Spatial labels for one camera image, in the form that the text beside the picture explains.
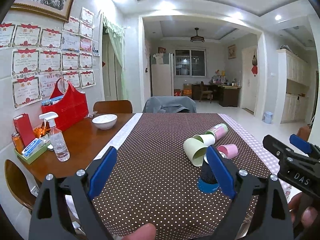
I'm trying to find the blue black metal cup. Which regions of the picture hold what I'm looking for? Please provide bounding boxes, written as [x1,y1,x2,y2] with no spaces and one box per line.
[197,154,219,193]

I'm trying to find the pink clear plastic cup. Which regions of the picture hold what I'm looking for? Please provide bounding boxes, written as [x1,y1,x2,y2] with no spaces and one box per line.
[217,144,238,159]

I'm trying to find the white paper cup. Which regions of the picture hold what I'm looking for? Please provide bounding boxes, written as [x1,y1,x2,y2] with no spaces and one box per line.
[193,133,216,147]

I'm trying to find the pale green plastic cup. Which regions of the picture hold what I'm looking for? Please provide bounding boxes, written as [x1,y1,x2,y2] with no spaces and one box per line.
[183,138,207,167]

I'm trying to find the right hand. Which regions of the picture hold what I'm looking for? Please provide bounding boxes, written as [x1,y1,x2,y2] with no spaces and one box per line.
[288,192,319,228]

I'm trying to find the left hand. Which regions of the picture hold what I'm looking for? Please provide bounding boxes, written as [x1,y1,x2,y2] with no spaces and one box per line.
[123,223,156,240]

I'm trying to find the pink checkered tablecloth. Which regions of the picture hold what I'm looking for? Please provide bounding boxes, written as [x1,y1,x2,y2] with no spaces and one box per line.
[219,114,301,202]

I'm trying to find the near wooden chair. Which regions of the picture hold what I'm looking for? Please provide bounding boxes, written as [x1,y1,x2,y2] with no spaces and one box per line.
[4,159,36,213]

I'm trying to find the light blue trash bin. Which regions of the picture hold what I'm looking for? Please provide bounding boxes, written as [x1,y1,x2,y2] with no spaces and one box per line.
[263,112,273,124]

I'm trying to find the clear spray bottle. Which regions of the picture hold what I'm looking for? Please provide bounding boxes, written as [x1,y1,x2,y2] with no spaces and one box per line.
[39,112,70,162]

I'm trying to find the green tray with boxes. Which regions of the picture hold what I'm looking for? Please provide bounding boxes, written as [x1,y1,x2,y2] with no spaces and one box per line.
[11,132,50,164]

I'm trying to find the pink green clear jar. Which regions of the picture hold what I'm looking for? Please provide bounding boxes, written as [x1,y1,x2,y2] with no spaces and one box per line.
[205,123,228,141]

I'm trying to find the dark wooden desk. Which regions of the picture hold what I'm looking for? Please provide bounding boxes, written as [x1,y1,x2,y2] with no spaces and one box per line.
[191,83,241,107]

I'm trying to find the red gift box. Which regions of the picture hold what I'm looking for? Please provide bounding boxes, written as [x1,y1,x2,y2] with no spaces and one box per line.
[13,113,35,147]

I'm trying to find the brown polka dot tablecloth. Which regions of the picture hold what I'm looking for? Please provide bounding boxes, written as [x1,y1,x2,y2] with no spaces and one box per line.
[86,112,276,240]

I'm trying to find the white ceramic bowl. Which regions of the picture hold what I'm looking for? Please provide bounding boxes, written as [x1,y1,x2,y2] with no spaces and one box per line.
[92,114,118,130]

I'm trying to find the red felt tote bag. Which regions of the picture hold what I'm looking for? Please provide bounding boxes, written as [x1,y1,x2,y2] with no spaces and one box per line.
[41,78,89,131]

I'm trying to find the wooden desk chair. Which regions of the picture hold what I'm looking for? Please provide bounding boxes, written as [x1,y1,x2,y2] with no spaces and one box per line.
[199,81,213,103]

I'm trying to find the small framed picture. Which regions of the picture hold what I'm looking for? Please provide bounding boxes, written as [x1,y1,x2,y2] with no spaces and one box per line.
[227,44,236,59]

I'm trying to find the brown wooden chair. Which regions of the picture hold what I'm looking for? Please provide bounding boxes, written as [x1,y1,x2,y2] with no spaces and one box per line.
[93,100,133,114]

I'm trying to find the window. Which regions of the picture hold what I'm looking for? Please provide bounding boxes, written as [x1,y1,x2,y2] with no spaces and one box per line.
[175,49,206,77]

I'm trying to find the chair with grey jacket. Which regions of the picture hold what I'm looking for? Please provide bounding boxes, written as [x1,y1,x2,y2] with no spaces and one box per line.
[143,96,197,113]

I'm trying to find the ceiling fan lamp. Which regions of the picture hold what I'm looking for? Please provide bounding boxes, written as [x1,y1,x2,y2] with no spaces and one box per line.
[190,28,205,43]

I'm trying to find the white refrigerator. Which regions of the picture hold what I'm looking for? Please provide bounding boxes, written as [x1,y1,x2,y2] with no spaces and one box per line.
[150,53,174,96]

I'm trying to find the green door curtain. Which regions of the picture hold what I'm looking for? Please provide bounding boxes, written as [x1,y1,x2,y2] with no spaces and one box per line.
[103,15,127,100]

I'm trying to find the cream wall cabinet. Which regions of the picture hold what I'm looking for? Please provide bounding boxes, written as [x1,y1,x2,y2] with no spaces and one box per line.
[273,49,310,124]

